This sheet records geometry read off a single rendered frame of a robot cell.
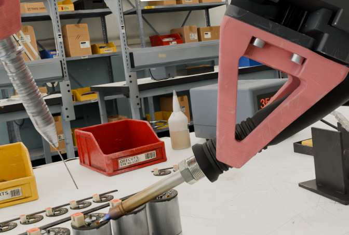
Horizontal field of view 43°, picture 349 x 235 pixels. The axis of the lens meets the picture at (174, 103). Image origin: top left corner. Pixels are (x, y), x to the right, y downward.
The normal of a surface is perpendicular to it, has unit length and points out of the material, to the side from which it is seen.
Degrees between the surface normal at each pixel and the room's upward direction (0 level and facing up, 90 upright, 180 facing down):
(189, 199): 0
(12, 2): 100
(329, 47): 90
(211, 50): 90
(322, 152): 90
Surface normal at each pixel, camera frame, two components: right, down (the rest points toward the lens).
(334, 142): -0.94, 0.15
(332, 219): -0.12, -0.99
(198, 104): -0.80, 0.16
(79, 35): 0.39, 0.01
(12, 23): 0.81, 0.14
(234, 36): -0.23, 0.43
